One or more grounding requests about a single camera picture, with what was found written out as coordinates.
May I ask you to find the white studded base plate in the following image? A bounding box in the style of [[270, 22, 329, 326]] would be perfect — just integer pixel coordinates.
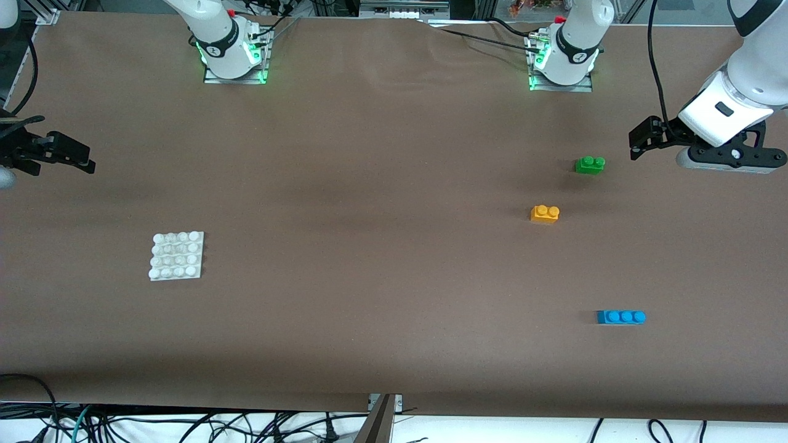
[[149, 231, 205, 282]]

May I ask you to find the blue three-stud block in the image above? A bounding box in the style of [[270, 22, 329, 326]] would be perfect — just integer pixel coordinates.
[[596, 309, 647, 325]]

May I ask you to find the orange background object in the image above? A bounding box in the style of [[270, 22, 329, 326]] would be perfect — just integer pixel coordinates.
[[508, 0, 558, 16]]

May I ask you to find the white power strip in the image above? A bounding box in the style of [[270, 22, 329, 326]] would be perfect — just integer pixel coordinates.
[[360, 0, 450, 20]]

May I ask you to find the brown table cover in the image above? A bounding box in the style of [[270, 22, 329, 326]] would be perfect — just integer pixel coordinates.
[[0, 9, 788, 423]]

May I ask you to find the aluminium frame profile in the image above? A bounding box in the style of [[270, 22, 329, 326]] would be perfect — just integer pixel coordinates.
[[34, 0, 62, 25]]

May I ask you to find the short black base cable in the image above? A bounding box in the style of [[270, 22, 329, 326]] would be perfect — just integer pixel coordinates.
[[489, 17, 544, 34]]

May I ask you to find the long black base cable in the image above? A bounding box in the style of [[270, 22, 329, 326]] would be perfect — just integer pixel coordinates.
[[425, 22, 537, 47]]

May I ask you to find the black cable at right base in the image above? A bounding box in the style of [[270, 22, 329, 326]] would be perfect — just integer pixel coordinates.
[[246, 12, 302, 47]]

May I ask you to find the black looped floor cable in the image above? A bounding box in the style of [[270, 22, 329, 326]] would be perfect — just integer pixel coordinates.
[[0, 373, 60, 443]]

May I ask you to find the teal floor cable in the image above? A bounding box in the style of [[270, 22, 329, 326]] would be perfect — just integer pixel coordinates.
[[69, 405, 94, 443]]

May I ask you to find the dark camera stand post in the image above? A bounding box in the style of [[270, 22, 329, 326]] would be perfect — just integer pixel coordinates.
[[354, 395, 396, 443]]

